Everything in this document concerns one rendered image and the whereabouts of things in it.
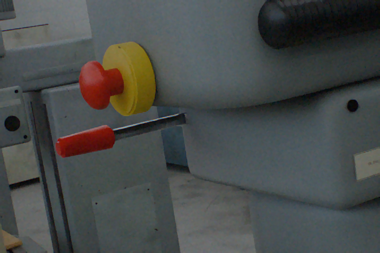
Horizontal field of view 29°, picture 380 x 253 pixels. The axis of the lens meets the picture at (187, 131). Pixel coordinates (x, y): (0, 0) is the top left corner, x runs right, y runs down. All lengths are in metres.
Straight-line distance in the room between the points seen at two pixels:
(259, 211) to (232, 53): 0.26
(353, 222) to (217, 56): 0.22
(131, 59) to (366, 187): 0.21
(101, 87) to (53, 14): 9.68
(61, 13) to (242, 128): 9.66
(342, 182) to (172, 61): 0.16
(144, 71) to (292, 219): 0.22
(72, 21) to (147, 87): 9.76
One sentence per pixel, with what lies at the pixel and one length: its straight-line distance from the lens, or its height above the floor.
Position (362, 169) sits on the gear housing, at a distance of 0.61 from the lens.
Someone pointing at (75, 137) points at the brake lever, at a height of 1.71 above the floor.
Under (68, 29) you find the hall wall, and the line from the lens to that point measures 10.32.
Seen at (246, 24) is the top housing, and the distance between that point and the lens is 0.53.
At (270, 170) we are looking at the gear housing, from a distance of 0.66.
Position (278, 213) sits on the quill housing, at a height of 1.60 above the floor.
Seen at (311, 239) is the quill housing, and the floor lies 1.58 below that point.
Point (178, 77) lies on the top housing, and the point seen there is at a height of 1.76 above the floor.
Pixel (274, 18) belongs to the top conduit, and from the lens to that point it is 0.50.
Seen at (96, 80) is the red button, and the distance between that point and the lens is 0.59.
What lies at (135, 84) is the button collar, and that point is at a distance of 0.59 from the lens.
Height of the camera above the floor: 1.81
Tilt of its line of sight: 9 degrees down
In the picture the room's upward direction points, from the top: 9 degrees counter-clockwise
